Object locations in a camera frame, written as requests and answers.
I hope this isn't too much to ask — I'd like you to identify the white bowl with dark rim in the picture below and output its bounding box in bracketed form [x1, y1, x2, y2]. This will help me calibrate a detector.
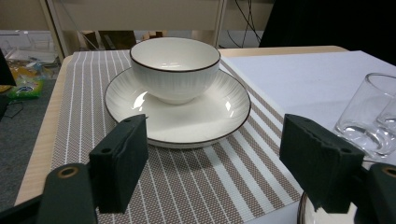
[129, 36, 221, 105]

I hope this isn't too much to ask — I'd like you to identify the beige wooden desk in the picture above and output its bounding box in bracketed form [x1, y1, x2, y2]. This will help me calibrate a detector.
[0, 0, 275, 63]

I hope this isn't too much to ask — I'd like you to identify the green snack bag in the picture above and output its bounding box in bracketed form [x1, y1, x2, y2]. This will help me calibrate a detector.
[6, 76, 46, 101]

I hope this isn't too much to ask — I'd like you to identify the white plate with dark rim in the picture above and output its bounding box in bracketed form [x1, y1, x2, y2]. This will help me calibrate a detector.
[297, 190, 359, 224]
[104, 66, 252, 149]

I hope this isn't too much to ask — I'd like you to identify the black curtain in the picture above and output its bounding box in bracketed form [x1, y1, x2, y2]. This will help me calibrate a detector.
[260, 0, 396, 66]

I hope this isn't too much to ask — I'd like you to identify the orange snack bag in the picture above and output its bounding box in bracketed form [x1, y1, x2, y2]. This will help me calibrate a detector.
[7, 59, 43, 82]

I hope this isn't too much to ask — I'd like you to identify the bundle of black cables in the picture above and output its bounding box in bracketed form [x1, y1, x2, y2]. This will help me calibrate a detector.
[228, 0, 262, 49]

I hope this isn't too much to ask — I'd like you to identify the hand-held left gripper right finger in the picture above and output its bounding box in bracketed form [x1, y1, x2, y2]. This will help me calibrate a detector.
[278, 113, 366, 215]

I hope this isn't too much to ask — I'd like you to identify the striped woven placemat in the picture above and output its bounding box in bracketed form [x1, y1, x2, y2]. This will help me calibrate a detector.
[50, 49, 304, 224]

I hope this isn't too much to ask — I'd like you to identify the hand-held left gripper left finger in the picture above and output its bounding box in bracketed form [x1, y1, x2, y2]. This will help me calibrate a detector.
[88, 113, 149, 215]

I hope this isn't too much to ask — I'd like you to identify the brown cardboard box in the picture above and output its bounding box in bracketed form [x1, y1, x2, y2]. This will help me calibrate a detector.
[83, 30, 138, 50]

